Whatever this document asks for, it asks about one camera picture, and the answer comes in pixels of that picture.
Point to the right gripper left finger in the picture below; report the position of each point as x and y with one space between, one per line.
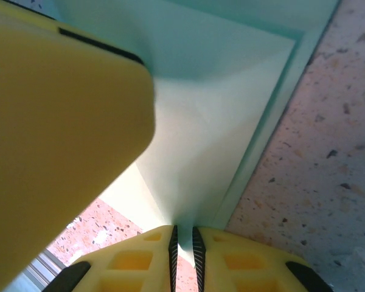
130 264

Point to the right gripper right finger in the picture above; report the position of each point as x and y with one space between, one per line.
240 264

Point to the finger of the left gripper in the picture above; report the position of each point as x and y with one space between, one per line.
64 121

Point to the light green paper sheet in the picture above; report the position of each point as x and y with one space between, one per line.
216 121

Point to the long aluminium mounting rail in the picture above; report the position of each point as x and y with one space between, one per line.
39 273

